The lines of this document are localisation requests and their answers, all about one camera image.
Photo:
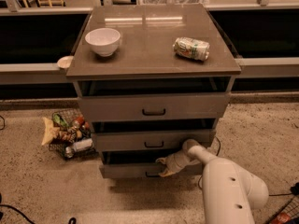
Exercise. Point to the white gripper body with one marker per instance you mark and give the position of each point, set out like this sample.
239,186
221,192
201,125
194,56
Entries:
177,162

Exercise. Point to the grey bottom drawer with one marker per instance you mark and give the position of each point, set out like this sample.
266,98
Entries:
132,164

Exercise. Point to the grey drawer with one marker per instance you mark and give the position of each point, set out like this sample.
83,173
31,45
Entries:
132,164
150,140
153,107

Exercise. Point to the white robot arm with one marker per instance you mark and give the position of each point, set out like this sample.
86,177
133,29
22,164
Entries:
230,192

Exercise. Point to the grey middle drawer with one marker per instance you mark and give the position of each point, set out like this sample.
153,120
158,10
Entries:
150,140

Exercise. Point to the grey top drawer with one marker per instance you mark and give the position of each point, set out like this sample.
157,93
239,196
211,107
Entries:
153,107

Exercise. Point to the grey drawer cabinet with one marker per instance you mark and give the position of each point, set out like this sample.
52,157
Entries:
146,64

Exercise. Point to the white plastic bottle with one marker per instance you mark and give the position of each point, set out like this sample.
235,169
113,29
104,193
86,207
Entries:
82,145

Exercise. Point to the red capped bottle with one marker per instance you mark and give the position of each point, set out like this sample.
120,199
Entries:
79,120

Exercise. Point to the yellow chip bag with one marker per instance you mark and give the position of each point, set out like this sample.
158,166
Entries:
50,132

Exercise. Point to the green snack bag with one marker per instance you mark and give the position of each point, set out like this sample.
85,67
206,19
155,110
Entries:
58,119

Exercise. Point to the green white soda can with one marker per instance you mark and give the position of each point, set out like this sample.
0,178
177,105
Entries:
191,48

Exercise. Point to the red can in basket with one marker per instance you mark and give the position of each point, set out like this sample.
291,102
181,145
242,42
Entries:
281,218

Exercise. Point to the white ceramic bowl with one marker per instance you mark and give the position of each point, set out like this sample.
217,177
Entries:
103,41

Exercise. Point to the grey metal railing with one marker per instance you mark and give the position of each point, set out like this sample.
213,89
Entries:
30,73

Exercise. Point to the black wire basket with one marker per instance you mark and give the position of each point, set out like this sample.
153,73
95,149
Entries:
66,137
292,209

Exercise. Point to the black wire basket right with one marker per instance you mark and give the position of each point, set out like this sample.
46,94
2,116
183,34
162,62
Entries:
292,209

